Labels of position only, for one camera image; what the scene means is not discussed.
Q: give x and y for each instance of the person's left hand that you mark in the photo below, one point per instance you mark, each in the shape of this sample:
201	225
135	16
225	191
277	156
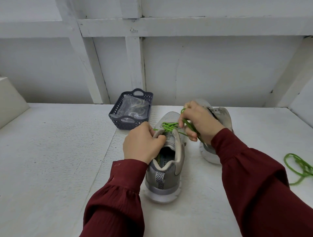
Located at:
142	144

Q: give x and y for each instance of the person's right hand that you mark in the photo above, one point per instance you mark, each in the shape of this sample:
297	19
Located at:
203	119

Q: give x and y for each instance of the grey mesh shoe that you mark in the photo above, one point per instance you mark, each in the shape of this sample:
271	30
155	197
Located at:
217	117
166	178

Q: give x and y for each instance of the green shoelace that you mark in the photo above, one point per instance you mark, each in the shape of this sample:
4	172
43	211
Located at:
298	166
168	127

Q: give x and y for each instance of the person's right forearm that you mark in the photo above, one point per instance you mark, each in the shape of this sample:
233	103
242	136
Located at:
264	185

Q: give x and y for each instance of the person's left forearm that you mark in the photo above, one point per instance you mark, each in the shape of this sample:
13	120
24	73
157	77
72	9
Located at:
115	205

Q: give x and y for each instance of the dark plastic lattice basket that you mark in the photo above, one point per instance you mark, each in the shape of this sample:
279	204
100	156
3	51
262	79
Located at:
117	122

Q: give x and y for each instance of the clear plastic bag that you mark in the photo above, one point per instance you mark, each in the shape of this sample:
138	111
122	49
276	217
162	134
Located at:
132	107

